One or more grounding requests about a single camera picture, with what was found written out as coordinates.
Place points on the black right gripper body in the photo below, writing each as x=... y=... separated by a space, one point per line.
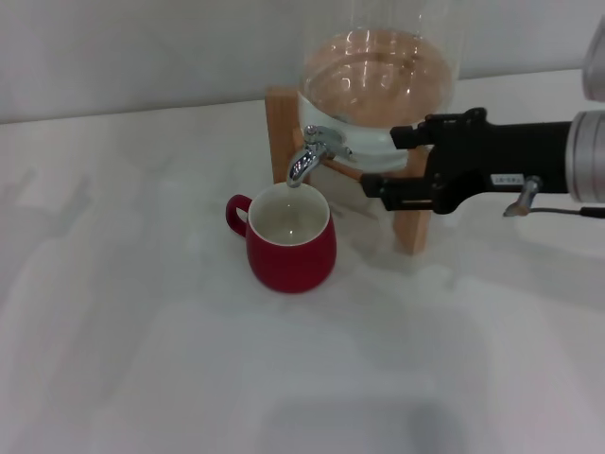
x=496 y=156

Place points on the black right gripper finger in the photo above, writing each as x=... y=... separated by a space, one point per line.
x=402 y=194
x=411 y=137

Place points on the red ceramic cup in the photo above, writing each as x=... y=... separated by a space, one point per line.
x=293 y=265

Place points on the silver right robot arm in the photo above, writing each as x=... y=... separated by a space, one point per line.
x=588 y=156

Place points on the chrome faucet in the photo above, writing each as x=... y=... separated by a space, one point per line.
x=307 y=158

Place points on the glass water dispenser jar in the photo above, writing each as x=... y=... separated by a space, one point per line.
x=378 y=94

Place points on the wooden dispenser stand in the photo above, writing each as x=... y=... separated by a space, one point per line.
x=281 y=123

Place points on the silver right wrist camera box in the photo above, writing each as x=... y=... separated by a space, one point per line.
x=595 y=66

